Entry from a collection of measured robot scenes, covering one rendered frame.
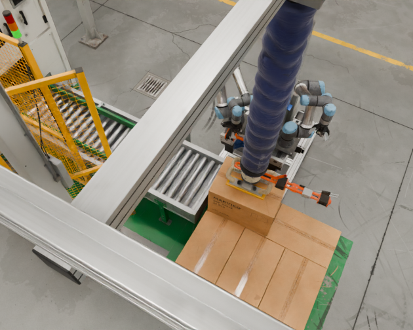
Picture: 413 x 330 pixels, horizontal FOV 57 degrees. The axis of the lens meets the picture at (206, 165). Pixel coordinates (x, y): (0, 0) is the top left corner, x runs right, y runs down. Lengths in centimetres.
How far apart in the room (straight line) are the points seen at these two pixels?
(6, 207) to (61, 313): 338
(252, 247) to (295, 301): 58
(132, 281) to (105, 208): 28
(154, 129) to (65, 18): 576
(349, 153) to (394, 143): 62
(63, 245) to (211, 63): 69
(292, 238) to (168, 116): 275
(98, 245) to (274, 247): 295
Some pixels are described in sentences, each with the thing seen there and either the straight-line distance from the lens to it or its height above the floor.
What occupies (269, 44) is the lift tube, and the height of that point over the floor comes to 253.
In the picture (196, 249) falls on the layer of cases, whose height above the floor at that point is 54.
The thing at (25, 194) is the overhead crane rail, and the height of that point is 321.
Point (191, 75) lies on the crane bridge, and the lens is 113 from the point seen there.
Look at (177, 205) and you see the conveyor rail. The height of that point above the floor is 59.
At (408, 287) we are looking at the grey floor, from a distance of 448.
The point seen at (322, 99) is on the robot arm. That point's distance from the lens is 281.
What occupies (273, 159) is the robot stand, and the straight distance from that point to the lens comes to 347.
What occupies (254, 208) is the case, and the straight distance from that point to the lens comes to 325.
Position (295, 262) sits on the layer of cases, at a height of 54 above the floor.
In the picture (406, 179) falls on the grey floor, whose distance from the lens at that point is 506.
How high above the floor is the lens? 385
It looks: 58 degrees down
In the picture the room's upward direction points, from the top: 2 degrees clockwise
